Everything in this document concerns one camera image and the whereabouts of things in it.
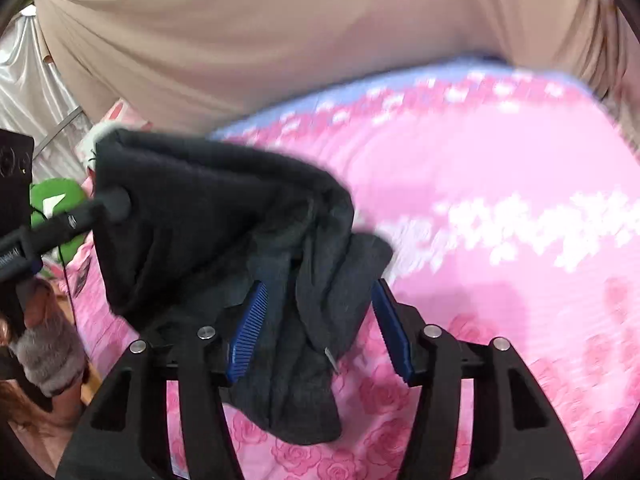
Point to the pink white pillow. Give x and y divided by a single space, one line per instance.
127 115

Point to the person's left hand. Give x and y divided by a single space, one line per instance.
50 350

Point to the beige curtain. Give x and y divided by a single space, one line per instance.
300 35

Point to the dark grey pants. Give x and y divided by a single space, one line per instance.
200 210

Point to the silver curtain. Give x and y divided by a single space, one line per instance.
30 85

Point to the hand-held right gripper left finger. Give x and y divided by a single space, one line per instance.
247 330

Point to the white fluffy toy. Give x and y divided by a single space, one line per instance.
97 140

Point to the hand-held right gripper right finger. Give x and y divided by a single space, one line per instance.
392 330

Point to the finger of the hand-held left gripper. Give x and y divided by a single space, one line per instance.
75 220

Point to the green white soft toy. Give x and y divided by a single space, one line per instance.
45 200

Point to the pink rose-print bed sheet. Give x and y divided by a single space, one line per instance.
475 170

